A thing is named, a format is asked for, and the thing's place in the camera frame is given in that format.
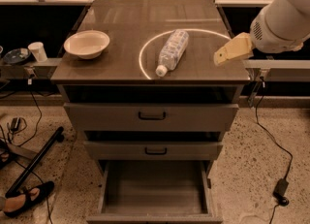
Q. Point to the black pole on floor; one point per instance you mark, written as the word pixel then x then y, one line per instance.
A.
pixel 57 136

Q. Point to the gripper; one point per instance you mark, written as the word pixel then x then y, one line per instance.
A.
pixel 265 36

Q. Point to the top drawer with handle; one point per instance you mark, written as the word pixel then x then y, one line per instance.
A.
pixel 151 117

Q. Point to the white paper cup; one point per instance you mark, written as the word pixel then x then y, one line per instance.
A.
pixel 38 51

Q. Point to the white ceramic bowl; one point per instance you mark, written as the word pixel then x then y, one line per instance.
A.
pixel 87 44

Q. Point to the small black adapter left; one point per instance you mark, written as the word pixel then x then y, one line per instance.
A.
pixel 15 124

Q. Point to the grey drawer cabinet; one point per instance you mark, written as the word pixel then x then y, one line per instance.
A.
pixel 125 72

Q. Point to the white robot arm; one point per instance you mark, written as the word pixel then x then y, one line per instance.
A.
pixel 282 25

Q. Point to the drawer with handle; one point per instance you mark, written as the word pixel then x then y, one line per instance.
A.
pixel 153 150
pixel 151 117

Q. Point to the middle drawer with handle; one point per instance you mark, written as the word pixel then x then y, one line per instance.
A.
pixel 153 150

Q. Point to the open bottom drawer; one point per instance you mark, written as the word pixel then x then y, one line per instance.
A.
pixel 156 192

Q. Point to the foot in black shoe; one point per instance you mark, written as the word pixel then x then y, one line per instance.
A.
pixel 14 206

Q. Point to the dark blue plate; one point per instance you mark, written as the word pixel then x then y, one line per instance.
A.
pixel 16 56

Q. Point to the clear plastic water bottle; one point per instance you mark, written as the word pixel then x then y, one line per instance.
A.
pixel 172 51

